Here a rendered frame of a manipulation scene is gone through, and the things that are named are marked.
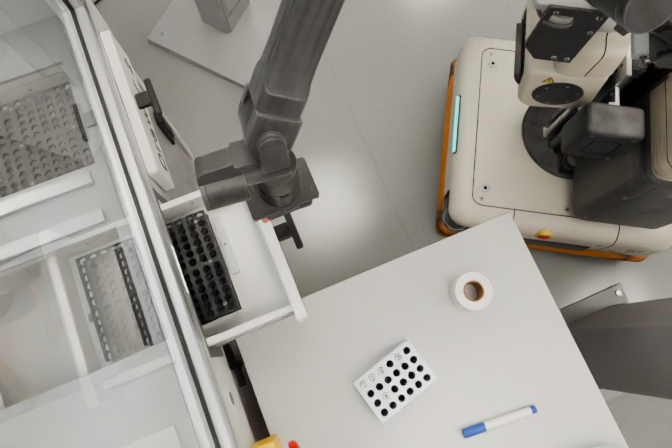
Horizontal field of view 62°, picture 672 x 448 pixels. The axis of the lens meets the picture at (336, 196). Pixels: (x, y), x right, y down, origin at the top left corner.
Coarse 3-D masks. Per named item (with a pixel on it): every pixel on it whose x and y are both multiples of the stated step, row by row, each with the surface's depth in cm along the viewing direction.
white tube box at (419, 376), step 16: (400, 352) 99; (416, 352) 99; (384, 368) 98; (400, 368) 98; (416, 368) 101; (368, 384) 97; (384, 384) 97; (400, 384) 101; (416, 384) 101; (368, 400) 97; (384, 400) 97; (400, 400) 99; (384, 416) 96
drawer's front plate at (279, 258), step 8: (264, 224) 91; (264, 232) 91; (272, 232) 91; (272, 240) 90; (272, 248) 90; (280, 248) 90; (272, 256) 90; (280, 256) 90; (280, 264) 89; (280, 272) 89; (288, 272) 89; (288, 280) 89; (288, 288) 88; (296, 288) 88; (288, 296) 88; (296, 296) 88; (296, 304) 88; (296, 312) 87; (304, 312) 87; (304, 320) 95
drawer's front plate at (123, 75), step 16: (112, 48) 99; (112, 64) 98; (128, 80) 99; (128, 96) 96; (128, 112) 96; (144, 112) 103; (144, 128) 96; (144, 144) 94; (144, 160) 93; (160, 176) 95
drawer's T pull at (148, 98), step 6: (150, 84) 99; (150, 90) 98; (138, 96) 98; (144, 96) 98; (150, 96) 98; (156, 96) 99; (138, 102) 98; (144, 102) 98; (150, 102) 98; (156, 102) 98; (144, 108) 99; (156, 108) 98; (156, 114) 98
